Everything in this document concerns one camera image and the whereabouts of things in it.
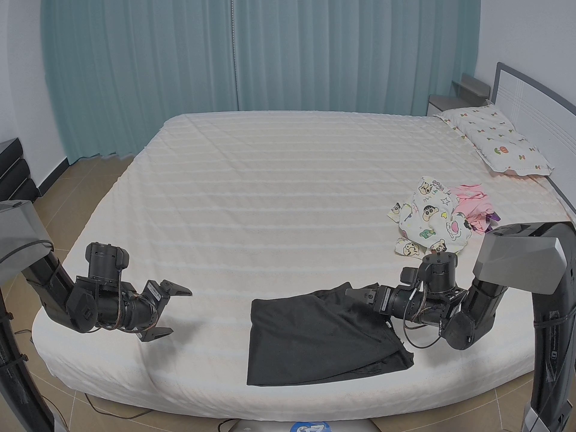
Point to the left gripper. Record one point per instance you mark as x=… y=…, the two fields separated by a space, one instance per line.
x=144 y=311

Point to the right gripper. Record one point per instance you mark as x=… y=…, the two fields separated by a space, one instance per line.
x=396 y=302

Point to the black T-shirt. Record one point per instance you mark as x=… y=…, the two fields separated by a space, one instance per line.
x=306 y=340

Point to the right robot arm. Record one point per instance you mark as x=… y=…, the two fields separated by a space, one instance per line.
x=517 y=263

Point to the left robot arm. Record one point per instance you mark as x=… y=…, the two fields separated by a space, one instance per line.
x=49 y=286

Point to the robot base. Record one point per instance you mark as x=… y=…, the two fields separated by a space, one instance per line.
x=315 y=428

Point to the bed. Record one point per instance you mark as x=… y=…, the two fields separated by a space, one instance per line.
x=270 y=173

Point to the white printed garment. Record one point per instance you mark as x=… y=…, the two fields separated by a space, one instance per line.
x=427 y=223

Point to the pink garment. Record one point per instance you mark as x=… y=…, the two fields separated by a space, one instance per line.
x=472 y=200

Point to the purple garment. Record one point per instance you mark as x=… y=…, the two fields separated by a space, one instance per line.
x=494 y=218

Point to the white printed pillow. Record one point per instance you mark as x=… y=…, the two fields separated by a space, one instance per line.
x=495 y=140

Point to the grey bedside table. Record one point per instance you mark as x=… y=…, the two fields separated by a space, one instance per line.
x=445 y=102

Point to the black chest of drawers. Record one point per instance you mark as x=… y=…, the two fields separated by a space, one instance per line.
x=15 y=169

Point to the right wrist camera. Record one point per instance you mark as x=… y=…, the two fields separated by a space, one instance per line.
x=408 y=276

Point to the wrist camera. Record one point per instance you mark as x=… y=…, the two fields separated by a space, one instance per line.
x=123 y=259
x=408 y=276

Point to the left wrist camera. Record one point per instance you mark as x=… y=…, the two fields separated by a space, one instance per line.
x=123 y=259

